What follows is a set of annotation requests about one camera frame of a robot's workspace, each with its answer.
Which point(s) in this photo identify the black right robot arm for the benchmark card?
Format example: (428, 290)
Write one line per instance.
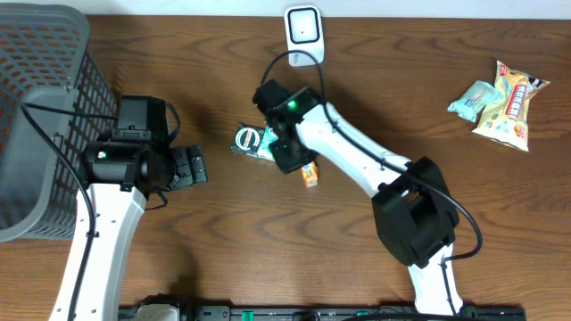
(414, 219)

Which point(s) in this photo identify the orange tissue pack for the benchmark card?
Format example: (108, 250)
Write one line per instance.
(310, 174)

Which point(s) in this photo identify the black plastic mesh basket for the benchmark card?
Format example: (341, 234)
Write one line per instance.
(50, 85)

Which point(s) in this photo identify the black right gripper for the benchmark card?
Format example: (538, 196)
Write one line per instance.
(286, 162)

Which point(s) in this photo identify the white barcode scanner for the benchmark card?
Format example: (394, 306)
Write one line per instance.
(303, 27)

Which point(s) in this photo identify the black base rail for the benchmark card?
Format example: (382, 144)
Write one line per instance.
(225, 313)

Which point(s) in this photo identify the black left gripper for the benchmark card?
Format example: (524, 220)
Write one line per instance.
(188, 165)

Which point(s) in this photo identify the small green wipes pack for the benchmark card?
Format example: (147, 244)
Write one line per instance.
(264, 151)

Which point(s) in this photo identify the roll of tape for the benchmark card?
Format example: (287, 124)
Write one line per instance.
(247, 140)

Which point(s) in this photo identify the green wet wipes pack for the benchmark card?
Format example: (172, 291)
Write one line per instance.
(474, 100)

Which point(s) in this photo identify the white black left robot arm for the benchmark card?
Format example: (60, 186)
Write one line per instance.
(120, 177)

